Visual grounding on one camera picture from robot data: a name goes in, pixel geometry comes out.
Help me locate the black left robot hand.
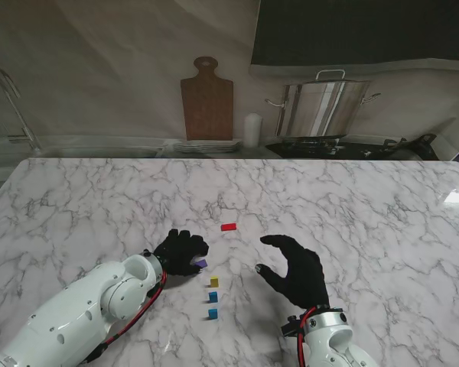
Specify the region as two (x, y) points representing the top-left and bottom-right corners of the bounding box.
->
(152, 228), (210, 277)

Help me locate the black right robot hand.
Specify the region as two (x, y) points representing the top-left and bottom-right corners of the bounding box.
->
(255, 234), (330, 310)

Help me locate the black gas stove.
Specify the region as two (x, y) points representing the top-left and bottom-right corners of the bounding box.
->
(265, 134), (387, 161)

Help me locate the steel sink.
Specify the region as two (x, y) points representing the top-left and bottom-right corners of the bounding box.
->
(0, 135), (165, 158)

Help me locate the white candle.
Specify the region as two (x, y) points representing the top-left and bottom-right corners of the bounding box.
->
(243, 112), (263, 148)

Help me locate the brown wooden cutting board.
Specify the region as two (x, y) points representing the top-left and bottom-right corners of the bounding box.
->
(180, 56), (235, 141)

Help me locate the steel stockpot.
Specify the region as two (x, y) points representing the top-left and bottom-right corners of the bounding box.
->
(266, 68), (382, 138)

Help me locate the dark range hood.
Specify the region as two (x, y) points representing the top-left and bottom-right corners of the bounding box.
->
(250, 0), (459, 67)

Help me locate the black right wrist camera bracket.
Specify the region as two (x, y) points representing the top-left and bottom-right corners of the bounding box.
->
(281, 315), (304, 338)

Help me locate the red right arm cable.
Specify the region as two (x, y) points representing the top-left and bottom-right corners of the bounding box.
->
(296, 307), (317, 364)

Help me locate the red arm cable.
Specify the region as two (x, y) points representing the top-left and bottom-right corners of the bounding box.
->
(99, 267), (168, 351)
(296, 307), (317, 364)

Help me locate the red left arm cable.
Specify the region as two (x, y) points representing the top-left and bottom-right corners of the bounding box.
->
(99, 267), (168, 351)

